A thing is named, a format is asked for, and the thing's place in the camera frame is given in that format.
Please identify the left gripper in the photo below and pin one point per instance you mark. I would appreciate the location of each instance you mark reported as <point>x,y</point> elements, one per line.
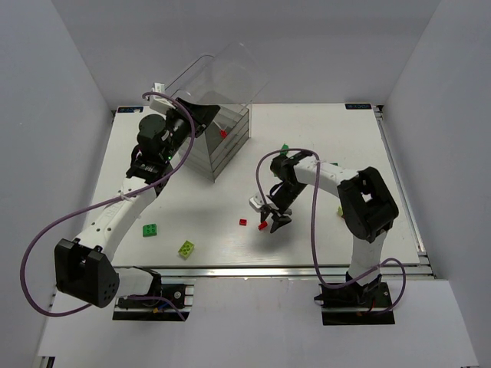
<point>186,113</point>

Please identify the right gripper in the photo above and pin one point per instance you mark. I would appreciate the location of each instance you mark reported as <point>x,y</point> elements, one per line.
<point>276,211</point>

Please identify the clear plastic drawer cover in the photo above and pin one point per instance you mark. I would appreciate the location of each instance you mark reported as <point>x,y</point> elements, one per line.
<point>232,79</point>

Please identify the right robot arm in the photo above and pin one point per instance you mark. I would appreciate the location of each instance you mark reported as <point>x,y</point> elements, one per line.
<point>368,207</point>

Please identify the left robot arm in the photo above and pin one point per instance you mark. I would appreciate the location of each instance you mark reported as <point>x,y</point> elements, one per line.
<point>83,265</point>

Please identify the left blue table label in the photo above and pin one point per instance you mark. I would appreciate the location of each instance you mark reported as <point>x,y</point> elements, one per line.
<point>136,109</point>

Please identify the blue table label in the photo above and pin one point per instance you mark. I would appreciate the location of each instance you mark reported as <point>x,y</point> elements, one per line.
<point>136,109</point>
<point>358,106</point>

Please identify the lime long brick front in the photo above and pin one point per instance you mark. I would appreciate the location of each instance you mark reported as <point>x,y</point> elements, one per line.
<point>186,249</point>

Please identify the green square brick left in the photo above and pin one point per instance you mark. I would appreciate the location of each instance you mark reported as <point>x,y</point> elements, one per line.
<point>149,230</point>

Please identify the right blue table label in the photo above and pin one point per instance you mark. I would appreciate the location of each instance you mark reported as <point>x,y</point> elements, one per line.
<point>358,106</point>

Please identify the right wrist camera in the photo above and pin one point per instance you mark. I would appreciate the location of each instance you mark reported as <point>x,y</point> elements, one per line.
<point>257,203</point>

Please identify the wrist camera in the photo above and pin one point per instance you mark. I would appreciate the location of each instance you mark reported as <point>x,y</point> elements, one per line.
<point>157,102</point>
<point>257,203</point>

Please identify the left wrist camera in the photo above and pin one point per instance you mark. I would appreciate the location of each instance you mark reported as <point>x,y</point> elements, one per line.
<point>157,102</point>

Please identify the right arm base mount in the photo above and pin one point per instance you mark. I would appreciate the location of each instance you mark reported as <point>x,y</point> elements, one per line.
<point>346,307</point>

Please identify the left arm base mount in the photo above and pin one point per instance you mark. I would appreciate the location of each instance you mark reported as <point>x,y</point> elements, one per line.
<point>173,305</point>

